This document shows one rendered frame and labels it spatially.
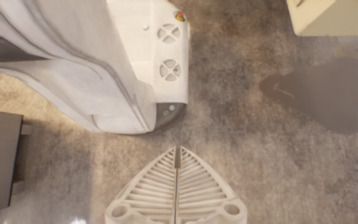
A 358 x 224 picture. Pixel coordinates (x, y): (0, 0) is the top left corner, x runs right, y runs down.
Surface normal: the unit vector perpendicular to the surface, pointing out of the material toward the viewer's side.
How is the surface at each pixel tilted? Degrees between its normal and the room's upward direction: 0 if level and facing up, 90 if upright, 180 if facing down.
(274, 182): 0
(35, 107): 0
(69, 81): 65
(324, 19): 90
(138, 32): 0
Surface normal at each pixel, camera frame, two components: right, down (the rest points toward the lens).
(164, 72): 0.00, 0.46
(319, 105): -0.02, -0.18
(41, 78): 1.00, -0.04
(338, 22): 0.04, 0.98
